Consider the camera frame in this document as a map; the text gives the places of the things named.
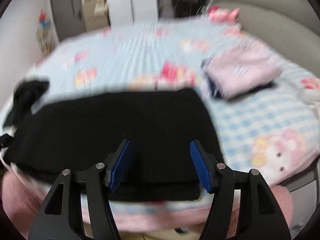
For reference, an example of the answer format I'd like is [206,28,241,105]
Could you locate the black fleece jacket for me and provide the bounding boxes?
[4,88,223,202]

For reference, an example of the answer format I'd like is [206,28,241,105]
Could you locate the blue checkered cartoon blanket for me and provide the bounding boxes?
[0,17,320,215]

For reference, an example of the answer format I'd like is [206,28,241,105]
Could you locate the folded pink garment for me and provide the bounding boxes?
[207,42,282,100]

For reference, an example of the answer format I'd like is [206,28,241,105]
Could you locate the white small shelf rack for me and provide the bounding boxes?
[36,27,55,56]

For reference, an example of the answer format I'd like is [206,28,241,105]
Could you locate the colourful toy on shelf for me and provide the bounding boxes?
[38,10,50,28]

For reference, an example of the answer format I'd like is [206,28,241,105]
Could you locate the grey door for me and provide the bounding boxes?
[50,0,86,41]

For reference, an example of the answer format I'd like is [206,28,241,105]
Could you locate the pink plush toy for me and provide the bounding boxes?
[208,5,240,23]

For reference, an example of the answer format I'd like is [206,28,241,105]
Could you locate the grey padded headboard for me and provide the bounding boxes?
[209,0,319,76]

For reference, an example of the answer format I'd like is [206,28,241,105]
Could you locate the white wardrobe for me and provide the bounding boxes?
[107,0,158,27]

